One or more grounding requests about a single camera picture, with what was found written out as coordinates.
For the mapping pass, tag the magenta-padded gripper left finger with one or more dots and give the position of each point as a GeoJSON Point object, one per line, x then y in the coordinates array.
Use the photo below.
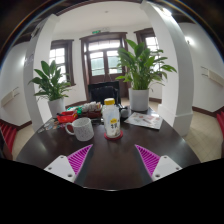
{"type": "Point", "coordinates": [61, 166]}

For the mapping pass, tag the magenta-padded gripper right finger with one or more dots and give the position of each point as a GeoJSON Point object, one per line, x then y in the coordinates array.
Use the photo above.
{"type": "Point", "coordinates": [165, 166]}

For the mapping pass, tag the yellow-capped clear drink bottle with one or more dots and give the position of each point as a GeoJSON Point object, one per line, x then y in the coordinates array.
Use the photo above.
{"type": "Point", "coordinates": [111, 120]}

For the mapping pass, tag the colourful small jars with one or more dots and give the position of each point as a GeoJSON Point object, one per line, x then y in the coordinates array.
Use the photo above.
{"type": "Point", "coordinates": [50, 126]}

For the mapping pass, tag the white speckled mug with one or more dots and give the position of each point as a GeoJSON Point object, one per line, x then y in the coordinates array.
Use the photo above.
{"type": "Point", "coordinates": [83, 130]}

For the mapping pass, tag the red box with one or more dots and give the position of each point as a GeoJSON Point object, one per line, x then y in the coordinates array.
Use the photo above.
{"type": "Point", "coordinates": [66, 117]}

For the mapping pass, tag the printed paper leaflet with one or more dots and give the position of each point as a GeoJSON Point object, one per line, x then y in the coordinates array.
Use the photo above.
{"type": "Point", "coordinates": [143, 120]}

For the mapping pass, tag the small potted green plant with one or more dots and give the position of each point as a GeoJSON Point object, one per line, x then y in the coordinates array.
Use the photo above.
{"type": "Point", "coordinates": [56, 106]}

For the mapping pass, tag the red carpeted steps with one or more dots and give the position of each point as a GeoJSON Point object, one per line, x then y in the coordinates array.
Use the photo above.
{"type": "Point", "coordinates": [220, 125]}
{"type": "Point", "coordinates": [8, 135]}

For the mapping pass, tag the brown tray of snacks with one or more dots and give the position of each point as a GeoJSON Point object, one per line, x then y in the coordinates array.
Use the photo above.
{"type": "Point", "coordinates": [90, 108]}

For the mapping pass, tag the small round silver container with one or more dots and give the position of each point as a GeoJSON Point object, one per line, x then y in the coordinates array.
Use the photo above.
{"type": "Point", "coordinates": [124, 112]}

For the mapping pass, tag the large potted green plant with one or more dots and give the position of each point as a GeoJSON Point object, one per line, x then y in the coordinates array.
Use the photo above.
{"type": "Point", "coordinates": [138, 100]}

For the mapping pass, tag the black chair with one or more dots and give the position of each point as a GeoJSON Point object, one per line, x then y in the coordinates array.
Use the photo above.
{"type": "Point", "coordinates": [100, 93]}

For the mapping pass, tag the dark-framed window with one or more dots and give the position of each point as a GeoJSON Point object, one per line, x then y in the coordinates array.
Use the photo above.
{"type": "Point", "coordinates": [56, 56]}
{"type": "Point", "coordinates": [150, 41]}

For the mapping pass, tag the dark wooden glazed door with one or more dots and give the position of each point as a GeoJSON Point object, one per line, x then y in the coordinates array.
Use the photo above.
{"type": "Point", "coordinates": [100, 63]}

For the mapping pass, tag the green exit sign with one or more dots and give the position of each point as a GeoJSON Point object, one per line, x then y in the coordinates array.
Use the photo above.
{"type": "Point", "coordinates": [96, 32]}

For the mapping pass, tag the white wall rail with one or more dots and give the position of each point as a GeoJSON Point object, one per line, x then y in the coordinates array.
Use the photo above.
{"type": "Point", "coordinates": [9, 96]}
{"type": "Point", "coordinates": [213, 76]}

